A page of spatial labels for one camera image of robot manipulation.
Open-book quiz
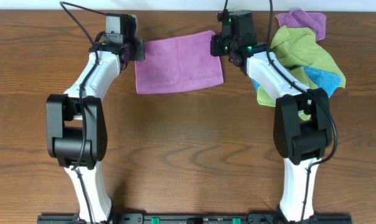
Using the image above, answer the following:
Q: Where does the purple microfiber cloth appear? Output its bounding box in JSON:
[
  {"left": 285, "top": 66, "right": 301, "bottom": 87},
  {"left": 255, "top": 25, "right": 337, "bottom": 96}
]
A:
[{"left": 134, "top": 30, "right": 223, "bottom": 95}]

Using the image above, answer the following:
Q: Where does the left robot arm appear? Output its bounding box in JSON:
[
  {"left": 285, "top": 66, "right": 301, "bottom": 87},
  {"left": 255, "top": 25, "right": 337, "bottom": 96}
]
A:
[{"left": 45, "top": 13, "right": 144, "bottom": 223}]

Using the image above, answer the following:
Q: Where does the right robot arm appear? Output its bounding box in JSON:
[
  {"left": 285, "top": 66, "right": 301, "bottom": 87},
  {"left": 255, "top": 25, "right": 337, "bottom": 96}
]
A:
[{"left": 210, "top": 9, "right": 336, "bottom": 223}]

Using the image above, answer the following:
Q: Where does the large green cloth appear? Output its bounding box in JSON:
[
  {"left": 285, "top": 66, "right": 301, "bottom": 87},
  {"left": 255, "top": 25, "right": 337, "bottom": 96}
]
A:
[{"left": 271, "top": 26, "right": 346, "bottom": 88}]

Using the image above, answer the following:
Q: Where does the small green cloth with label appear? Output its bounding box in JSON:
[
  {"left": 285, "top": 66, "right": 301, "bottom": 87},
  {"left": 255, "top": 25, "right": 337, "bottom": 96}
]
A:
[{"left": 252, "top": 67, "right": 318, "bottom": 107}]

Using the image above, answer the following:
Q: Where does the purple cloth at back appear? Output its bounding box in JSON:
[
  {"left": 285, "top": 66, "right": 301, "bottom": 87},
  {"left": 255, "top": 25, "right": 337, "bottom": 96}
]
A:
[{"left": 275, "top": 9, "right": 327, "bottom": 41}]

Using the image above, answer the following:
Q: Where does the blue cloth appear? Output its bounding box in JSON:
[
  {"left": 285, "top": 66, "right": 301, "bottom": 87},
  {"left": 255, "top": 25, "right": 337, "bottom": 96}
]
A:
[{"left": 251, "top": 65, "right": 342, "bottom": 99}]

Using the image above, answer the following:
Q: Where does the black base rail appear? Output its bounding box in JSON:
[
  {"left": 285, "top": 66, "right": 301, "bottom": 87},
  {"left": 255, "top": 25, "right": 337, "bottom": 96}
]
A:
[{"left": 37, "top": 213, "right": 352, "bottom": 224}]

